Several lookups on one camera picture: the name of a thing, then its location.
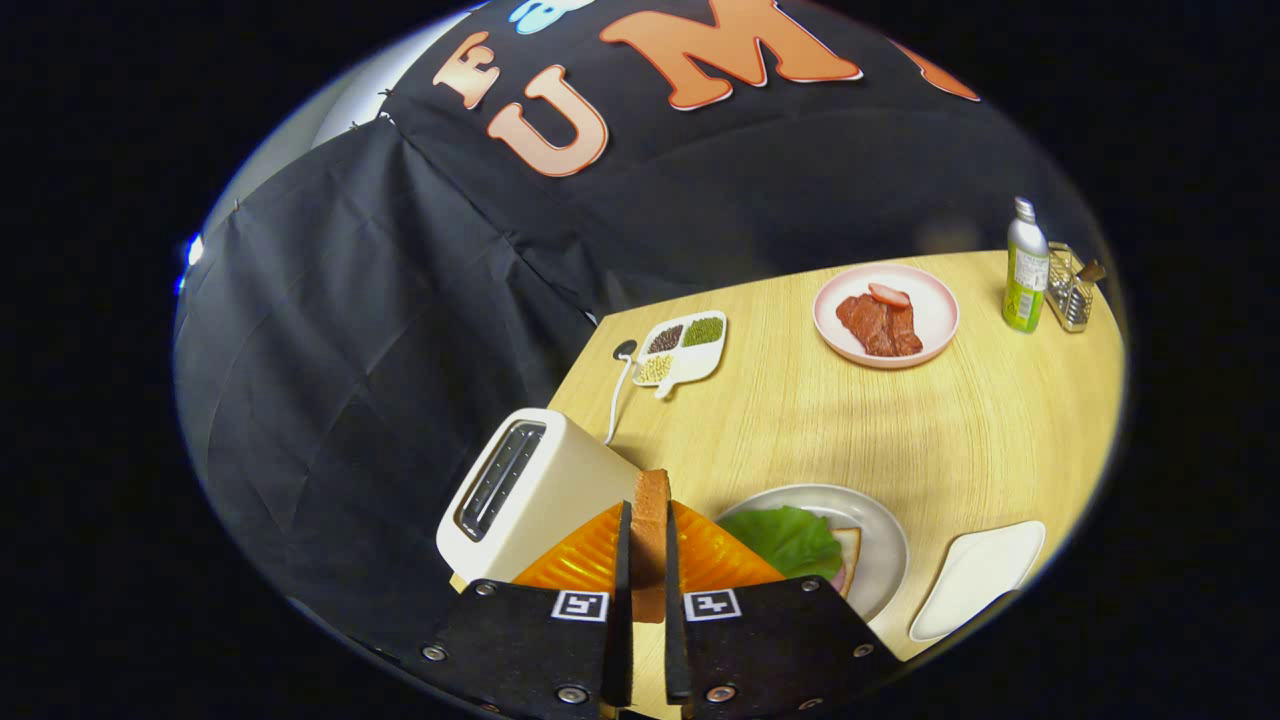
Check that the pink sausage slice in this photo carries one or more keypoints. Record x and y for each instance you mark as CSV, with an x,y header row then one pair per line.
x,y
889,295

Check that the round white plate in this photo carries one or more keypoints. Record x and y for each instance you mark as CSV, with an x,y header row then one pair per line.
x,y
882,560

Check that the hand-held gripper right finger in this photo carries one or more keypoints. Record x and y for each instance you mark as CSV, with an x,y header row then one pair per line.
x,y
770,650

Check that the green label metal bottle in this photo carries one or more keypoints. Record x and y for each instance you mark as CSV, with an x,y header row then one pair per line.
x,y
1025,280

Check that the brown meat piece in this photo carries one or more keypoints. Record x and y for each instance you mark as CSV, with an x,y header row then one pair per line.
x,y
906,332
865,322

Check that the oblong white dish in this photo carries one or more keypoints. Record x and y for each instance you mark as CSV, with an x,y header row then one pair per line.
x,y
975,580

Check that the divided white spice dish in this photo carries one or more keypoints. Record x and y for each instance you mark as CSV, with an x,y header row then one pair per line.
x,y
690,362

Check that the green lettuce leaf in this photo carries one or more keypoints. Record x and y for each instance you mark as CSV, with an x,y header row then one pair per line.
x,y
785,540

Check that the pink ham slice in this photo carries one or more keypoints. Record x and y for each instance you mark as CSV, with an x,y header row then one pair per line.
x,y
837,580

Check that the toasted bread slice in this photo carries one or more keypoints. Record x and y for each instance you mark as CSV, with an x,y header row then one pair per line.
x,y
650,540

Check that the pink plate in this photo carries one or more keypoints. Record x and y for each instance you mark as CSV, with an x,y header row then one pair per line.
x,y
936,320

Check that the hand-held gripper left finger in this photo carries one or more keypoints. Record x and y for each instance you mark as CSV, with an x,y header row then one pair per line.
x,y
550,650

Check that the black backdrop cloth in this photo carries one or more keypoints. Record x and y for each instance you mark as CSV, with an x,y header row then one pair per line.
x,y
350,350

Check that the white toaster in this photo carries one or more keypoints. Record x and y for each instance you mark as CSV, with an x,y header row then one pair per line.
x,y
570,480

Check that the white bread slice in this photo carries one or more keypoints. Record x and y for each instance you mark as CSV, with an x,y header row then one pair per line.
x,y
851,548

